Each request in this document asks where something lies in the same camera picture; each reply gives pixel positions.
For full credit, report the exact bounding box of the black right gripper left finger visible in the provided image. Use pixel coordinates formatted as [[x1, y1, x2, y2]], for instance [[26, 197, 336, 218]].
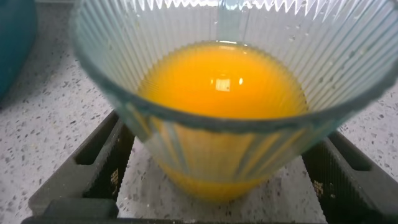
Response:
[[27, 110, 136, 218]]

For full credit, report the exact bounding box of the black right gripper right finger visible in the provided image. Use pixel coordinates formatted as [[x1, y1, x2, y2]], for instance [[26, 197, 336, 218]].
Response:
[[301, 130, 398, 224]]

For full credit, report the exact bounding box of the clear ribbed plastic cup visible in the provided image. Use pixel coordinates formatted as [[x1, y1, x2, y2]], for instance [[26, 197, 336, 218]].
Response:
[[70, 0, 398, 203]]

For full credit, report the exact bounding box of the orange juice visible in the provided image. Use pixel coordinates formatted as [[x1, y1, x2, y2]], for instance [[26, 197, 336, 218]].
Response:
[[136, 42, 309, 203]]

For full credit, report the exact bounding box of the teal square plastic basin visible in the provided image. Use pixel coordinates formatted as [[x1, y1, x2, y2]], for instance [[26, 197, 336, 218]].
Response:
[[0, 0, 38, 101]]

